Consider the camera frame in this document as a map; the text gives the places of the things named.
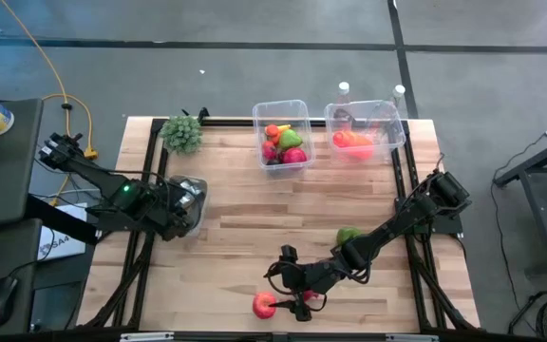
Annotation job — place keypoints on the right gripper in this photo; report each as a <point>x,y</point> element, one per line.
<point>311,278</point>

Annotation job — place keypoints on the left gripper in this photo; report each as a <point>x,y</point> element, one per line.
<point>178,221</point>

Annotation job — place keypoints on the dark red pomegranate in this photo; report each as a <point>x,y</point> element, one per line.
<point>309,295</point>

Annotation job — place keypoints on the smooth green apple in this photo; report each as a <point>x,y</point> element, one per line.
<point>290,139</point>

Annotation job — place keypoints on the bright orange pepper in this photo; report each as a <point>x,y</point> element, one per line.
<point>363,146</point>

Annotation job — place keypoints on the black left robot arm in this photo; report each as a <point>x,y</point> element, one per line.
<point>93,173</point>

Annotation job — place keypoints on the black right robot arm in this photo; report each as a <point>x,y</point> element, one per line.
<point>397,223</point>

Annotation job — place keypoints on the white square container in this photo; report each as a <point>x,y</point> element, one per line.
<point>202,214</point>

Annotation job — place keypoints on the red apple with yellow blush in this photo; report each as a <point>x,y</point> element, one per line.
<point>263,305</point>

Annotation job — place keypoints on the green artificial plant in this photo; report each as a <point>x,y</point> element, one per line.
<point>182,133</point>

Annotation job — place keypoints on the green apple with long stem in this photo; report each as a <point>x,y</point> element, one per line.
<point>346,233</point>

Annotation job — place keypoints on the white printed box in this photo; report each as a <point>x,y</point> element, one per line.
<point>60,242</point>

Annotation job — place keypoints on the clear plastic bin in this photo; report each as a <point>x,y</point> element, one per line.
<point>387,119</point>
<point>278,111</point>

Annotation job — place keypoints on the black side desk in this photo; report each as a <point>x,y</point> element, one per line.
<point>3,166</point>

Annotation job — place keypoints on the black computer mouse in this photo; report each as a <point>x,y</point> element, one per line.
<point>0,299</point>

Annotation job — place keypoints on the clear bottle with white cap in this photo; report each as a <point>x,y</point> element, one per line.
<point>399,89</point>
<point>344,87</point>

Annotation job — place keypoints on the black metal stand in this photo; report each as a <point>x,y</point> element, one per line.
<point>539,159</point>

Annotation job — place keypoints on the black metal table frame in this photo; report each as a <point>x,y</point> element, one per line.
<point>231,122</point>

